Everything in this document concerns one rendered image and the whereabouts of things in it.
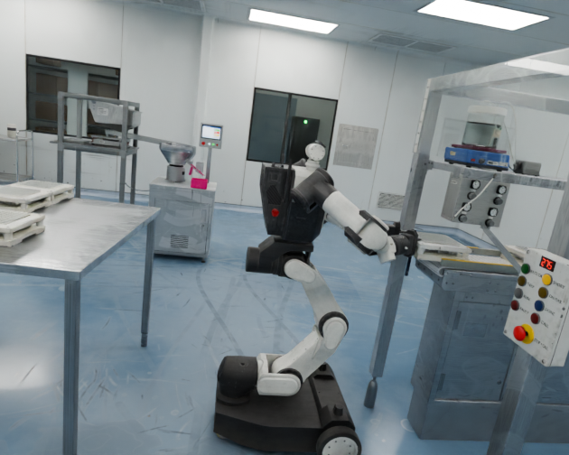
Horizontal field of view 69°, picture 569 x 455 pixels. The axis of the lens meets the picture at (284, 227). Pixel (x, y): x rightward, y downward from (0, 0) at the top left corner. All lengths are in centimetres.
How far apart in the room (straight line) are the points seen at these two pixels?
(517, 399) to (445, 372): 87
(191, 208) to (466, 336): 282
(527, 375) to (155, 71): 640
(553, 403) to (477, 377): 48
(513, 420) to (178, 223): 339
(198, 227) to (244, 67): 343
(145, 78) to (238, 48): 150
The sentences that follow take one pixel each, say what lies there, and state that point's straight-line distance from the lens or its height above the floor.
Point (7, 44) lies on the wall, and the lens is 762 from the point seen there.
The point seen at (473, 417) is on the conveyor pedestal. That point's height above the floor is 14.
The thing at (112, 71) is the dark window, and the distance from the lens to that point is 712.
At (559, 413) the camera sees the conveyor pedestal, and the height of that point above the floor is 18.
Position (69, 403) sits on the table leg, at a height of 36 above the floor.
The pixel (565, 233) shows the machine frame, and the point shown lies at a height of 127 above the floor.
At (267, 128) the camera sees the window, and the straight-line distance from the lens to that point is 690.
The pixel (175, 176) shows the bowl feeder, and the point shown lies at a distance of 435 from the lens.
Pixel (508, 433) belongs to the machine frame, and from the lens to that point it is 150.
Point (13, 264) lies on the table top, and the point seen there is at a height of 89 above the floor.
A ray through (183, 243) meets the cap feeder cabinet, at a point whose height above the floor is 20.
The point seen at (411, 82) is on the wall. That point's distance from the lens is 753.
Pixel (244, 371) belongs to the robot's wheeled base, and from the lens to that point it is 204.
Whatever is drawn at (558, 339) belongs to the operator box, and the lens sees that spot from 124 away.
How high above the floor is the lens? 144
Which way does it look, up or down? 13 degrees down
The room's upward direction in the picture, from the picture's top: 8 degrees clockwise
